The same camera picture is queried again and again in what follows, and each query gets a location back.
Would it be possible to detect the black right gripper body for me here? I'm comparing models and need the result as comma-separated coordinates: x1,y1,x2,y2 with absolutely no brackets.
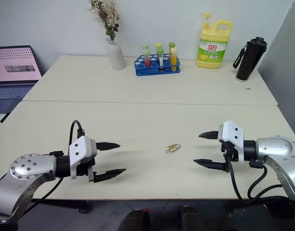
220,141,240,167

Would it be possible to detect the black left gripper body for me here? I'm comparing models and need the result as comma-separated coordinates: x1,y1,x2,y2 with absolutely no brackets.
75,158,97,183

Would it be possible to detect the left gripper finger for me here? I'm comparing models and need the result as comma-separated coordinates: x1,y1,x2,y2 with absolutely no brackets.
96,142,121,152
93,168,127,184

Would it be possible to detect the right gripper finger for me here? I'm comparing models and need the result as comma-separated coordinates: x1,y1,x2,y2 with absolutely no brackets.
198,130,220,141
193,158,230,173

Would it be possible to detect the dark rounded shape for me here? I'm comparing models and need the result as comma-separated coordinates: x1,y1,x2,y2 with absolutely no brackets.
180,205,201,231
118,208,151,231

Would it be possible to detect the black bulky base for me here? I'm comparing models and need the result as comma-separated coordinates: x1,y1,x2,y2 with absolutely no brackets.
225,196,295,231

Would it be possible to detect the blue test tube rack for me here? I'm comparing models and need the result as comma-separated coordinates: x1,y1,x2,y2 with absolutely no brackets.
134,53,182,77

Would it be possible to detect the orange liquid test tube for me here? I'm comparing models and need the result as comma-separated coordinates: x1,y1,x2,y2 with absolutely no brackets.
170,47,178,72

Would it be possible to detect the green-capped tube white label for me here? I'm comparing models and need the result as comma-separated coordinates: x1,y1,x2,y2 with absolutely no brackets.
157,48,165,72

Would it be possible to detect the white ceramic vase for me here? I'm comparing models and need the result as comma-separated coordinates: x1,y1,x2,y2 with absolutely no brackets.
105,38,127,71

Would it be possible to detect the yellow dish soap pump bottle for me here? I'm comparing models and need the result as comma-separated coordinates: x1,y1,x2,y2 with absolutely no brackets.
197,12,233,69

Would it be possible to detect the green-capped tube red liquid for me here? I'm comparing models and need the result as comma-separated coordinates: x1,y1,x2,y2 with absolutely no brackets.
142,49,152,68

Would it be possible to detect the open laptop computer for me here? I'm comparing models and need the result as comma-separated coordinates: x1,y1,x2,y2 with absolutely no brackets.
0,45,43,114

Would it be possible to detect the dried flower bouquet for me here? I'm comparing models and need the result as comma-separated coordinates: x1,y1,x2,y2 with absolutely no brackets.
86,0,121,41

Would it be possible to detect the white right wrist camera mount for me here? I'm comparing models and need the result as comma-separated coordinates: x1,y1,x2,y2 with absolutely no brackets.
217,121,245,166

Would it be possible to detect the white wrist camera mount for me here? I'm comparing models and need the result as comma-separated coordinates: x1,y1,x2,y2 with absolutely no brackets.
68,136,98,180
217,121,245,166

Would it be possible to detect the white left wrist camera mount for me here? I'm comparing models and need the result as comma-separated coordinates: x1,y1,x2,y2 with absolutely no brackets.
68,136,98,180

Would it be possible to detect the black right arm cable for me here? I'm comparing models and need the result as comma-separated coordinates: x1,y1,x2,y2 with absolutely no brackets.
223,149,287,205

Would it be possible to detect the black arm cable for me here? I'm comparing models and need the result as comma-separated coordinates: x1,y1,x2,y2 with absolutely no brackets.
16,120,86,218
223,149,287,205

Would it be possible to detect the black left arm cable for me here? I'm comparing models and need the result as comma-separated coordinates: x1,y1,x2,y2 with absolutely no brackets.
16,120,86,218

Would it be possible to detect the black table leg frame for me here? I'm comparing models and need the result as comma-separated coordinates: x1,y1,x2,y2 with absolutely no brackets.
33,199,92,214

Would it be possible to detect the black water bottle with strap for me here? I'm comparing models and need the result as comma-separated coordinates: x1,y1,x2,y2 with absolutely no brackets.
232,37,268,83

